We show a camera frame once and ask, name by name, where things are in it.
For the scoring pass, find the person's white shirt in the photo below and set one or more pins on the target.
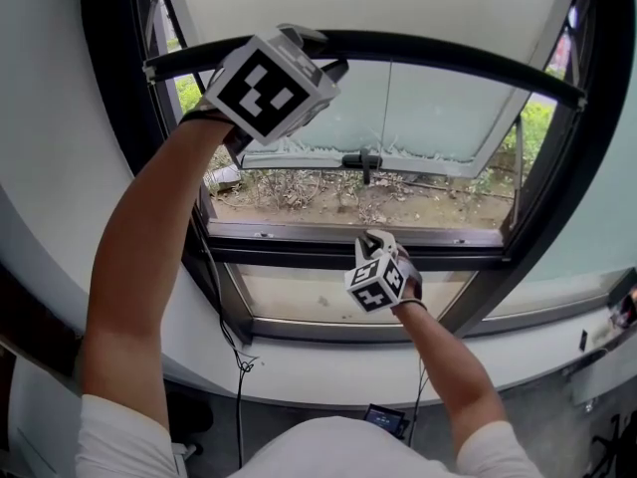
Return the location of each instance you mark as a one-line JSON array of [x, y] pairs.
[[318, 451]]

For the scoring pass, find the green bushes outside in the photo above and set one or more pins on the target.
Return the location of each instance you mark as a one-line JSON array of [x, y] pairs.
[[532, 132]]

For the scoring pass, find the person's left forearm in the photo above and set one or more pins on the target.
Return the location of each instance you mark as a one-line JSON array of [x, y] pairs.
[[134, 267]]

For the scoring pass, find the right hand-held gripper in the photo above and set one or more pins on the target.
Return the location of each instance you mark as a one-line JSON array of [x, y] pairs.
[[375, 284]]

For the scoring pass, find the person's left hand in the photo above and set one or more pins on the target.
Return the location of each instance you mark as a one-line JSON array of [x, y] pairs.
[[211, 105]]

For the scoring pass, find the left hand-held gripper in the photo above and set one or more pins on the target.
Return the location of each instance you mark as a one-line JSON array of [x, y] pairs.
[[264, 92]]

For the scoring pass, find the black window frame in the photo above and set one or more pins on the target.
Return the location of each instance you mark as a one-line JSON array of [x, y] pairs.
[[557, 202]]

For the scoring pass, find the black office chair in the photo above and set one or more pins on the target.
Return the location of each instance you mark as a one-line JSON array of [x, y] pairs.
[[617, 448]]

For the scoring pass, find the black bag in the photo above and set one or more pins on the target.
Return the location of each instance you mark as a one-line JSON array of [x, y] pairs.
[[189, 413]]

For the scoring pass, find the person's right hand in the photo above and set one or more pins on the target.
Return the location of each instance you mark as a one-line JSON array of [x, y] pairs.
[[410, 277]]

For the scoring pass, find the open frosted window sash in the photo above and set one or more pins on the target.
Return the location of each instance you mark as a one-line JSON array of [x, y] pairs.
[[428, 112]]

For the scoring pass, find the person's right forearm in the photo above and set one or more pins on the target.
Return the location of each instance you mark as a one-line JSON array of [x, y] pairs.
[[448, 366]]

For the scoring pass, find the small device with screen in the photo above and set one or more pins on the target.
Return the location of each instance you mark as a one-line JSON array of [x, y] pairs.
[[384, 418]]

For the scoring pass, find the white roller blind black bar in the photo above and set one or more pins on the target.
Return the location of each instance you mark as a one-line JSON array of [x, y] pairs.
[[378, 3]]

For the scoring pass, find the black wall socket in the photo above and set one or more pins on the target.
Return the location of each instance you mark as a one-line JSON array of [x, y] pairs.
[[583, 340]]

